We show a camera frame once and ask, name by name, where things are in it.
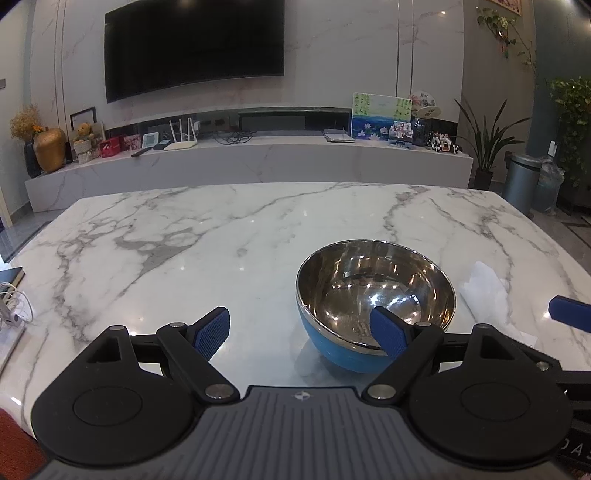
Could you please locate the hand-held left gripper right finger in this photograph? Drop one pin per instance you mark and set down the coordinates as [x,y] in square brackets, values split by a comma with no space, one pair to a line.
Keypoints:
[388,334]

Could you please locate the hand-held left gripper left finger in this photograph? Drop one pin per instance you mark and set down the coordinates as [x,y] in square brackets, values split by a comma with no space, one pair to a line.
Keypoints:
[213,332]

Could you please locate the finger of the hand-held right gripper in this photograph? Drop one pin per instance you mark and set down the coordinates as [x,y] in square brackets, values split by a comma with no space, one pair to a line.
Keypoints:
[559,309]

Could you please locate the blue steel bowl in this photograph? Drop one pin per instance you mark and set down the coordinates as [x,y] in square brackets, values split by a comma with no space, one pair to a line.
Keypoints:
[369,286]

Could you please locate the white cloth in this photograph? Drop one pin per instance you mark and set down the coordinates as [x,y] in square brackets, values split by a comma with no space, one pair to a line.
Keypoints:
[489,295]

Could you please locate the clear plastic bag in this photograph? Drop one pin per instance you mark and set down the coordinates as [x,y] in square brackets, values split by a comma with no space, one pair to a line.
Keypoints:
[551,184]

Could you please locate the grey trash bin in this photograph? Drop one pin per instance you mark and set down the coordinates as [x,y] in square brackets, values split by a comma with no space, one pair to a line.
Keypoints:
[521,184]

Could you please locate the potted long-leaf plant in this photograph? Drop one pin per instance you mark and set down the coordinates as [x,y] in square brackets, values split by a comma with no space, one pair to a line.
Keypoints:
[485,152]

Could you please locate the marble television console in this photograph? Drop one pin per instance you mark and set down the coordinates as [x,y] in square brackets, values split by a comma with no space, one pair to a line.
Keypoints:
[258,161]

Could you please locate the white router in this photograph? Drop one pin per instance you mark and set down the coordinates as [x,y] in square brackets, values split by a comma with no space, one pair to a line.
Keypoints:
[181,145]

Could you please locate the small black box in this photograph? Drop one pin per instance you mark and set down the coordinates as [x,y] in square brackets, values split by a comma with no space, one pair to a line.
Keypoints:
[161,145]

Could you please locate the black remote control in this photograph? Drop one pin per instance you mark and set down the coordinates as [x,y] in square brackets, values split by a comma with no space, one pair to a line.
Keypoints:
[141,152]

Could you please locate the green pothos plant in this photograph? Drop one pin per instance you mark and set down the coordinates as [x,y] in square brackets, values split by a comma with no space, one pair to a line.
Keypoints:
[572,115]

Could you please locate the cow figurines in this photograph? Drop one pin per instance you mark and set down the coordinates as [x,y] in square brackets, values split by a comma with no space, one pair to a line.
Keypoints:
[444,143]

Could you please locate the photo card stand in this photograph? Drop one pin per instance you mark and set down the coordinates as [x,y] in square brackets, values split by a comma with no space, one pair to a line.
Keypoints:
[400,134]

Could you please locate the white desk clock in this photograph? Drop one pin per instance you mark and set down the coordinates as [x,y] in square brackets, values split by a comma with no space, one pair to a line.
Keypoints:
[151,140]

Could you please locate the blue glass jar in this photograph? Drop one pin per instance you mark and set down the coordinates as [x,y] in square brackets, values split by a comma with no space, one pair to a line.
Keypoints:
[419,134]

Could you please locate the grey laptop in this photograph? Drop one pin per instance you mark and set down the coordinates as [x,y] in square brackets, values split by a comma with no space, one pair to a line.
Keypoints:
[339,137]

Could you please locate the pink box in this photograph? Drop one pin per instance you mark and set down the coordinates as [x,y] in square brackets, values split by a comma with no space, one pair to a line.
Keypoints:
[130,142]

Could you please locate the black notebook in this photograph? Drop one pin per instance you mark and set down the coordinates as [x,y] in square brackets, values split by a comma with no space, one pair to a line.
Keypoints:
[11,277]

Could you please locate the red box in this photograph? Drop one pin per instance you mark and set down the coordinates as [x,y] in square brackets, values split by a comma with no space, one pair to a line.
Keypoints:
[110,148]

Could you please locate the lotus pond painting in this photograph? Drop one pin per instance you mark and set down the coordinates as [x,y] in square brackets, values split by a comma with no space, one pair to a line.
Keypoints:
[376,117]

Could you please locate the orange red clothing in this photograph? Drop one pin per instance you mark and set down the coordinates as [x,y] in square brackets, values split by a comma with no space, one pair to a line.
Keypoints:
[16,443]

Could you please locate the teddy bear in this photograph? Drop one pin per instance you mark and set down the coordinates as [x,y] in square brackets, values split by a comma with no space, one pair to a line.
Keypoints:
[84,138]

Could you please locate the round hand fan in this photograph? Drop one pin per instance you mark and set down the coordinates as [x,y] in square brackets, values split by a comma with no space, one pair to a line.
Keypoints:
[425,104]

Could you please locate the gold vase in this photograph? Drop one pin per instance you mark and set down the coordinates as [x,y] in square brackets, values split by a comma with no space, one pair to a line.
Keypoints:
[50,150]

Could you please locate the dark blue vase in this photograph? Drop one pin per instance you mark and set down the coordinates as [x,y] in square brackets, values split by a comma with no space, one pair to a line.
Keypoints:
[31,159]

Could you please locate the dried yellow flowers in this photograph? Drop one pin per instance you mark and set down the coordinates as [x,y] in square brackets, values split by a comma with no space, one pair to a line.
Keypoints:
[25,122]

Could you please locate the climbing vine plant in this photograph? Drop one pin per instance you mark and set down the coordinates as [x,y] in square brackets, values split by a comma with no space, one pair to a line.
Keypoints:
[505,27]

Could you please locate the black picture frame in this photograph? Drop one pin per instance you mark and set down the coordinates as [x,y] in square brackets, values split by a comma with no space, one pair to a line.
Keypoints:
[83,114]

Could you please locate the black wall television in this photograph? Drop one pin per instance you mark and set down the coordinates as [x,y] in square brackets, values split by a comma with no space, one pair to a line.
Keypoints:
[194,41]

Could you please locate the framed wall picture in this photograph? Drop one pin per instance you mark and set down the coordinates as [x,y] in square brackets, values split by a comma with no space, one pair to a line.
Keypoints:
[505,5]

